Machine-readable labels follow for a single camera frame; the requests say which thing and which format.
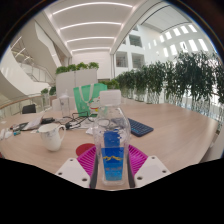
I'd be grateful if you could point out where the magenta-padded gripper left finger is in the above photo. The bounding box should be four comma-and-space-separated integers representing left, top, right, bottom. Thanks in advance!
54, 143, 100, 190

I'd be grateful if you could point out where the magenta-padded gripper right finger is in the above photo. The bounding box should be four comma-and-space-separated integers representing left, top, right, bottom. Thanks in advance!
126, 143, 172, 189

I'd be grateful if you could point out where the clear blue-labelled water bottle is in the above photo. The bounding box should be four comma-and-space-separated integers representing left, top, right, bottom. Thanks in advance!
92, 89, 132, 187

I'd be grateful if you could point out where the flat round red coaster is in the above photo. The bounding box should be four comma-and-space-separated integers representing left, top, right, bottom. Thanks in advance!
75, 142, 96, 157

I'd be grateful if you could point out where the white ceramic mug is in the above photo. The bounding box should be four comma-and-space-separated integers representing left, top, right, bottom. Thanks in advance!
37, 123, 67, 153

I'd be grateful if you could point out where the dark blue keyboard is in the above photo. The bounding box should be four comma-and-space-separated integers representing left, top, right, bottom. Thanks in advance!
127, 117, 155, 138

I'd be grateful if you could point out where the small black box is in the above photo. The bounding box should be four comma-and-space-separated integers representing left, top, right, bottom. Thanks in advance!
41, 117, 56, 125

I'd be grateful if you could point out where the open white booklet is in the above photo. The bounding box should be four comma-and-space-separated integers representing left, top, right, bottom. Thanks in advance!
23, 111, 46, 132

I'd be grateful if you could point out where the clear tumbler with white lid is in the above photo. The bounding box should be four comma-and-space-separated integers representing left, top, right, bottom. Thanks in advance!
58, 89, 72, 118

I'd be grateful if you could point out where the green tote bag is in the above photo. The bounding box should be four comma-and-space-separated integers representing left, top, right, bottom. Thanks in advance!
72, 82, 108, 118

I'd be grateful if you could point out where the black chair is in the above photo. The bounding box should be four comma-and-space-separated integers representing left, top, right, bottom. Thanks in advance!
21, 103, 37, 115

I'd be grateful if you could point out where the small planter with green plants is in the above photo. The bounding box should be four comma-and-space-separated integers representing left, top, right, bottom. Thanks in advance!
40, 85, 57, 107

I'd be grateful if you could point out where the white cabinet topped with plants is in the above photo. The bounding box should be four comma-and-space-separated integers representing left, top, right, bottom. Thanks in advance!
54, 61, 100, 101

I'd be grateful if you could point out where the black cable bundle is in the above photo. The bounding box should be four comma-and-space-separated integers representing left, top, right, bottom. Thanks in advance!
61, 111, 98, 131

